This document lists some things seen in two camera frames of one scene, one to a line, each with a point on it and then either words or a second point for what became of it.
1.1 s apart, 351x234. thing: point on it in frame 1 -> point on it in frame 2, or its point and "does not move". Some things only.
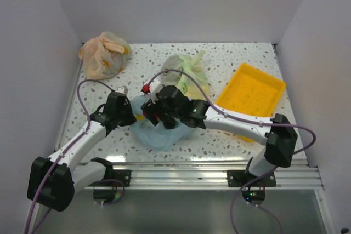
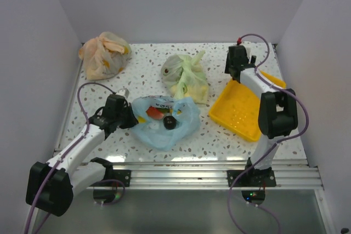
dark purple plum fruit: (169, 123) does not move
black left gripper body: (125, 115) does not move
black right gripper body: (160, 109) -> (228, 66)
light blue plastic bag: (157, 137) does not move
